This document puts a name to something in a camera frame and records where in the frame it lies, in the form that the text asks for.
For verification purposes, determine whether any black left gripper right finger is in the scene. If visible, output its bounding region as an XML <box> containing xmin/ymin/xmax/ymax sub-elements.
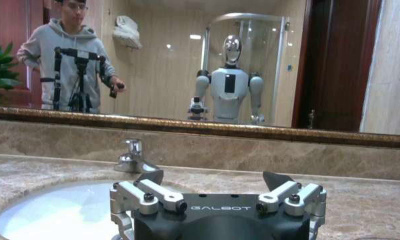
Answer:
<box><xmin>256</xmin><ymin>171</ymin><xmax>328</xmax><ymax>240</ymax></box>

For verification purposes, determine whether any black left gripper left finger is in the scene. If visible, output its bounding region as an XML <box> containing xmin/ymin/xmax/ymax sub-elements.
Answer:
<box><xmin>108</xmin><ymin>169</ymin><xmax>189</xmax><ymax>240</ymax></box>

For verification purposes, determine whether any black handheld controller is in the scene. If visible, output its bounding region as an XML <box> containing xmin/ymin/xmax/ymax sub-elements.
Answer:
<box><xmin>108</xmin><ymin>83</ymin><xmax>125</xmax><ymax>99</ymax></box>

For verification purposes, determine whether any chrome sink faucet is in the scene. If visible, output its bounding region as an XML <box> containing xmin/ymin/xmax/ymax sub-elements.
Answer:
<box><xmin>113</xmin><ymin>138</ymin><xmax>161</xmax><ymax>174</ymax></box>

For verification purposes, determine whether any white oval sink basin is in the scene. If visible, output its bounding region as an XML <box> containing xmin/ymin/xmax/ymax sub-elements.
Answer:
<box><xmin>0</xmin><ymin>181</ymin><xmax>185</xmax><ymax>240</ymax></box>

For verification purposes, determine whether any white hanging towel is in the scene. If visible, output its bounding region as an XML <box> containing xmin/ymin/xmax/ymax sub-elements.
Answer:
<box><xmin>112</xmin><ymin>15</ymin><xmax>144</xmax><ymax>50</ymax></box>

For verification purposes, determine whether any person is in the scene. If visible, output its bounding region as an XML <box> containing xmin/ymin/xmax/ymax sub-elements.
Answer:
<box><xmin>16</xmin><ymin>0</ymin><xmax>127</xmax><ymax>114</ymax></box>

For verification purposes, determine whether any gold framed wall mirror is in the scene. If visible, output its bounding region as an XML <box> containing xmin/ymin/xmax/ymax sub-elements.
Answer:
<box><xmin>0</xmin><ymin>0</ymin><xmax>400</xmax><ymax>150</ymax></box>

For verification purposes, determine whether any black camera tripod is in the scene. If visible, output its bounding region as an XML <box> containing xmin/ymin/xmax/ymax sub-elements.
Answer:
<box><xmin>66</xmin><ymin>57</ymin><xmax>93</xmax><ymax>114</ymax></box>

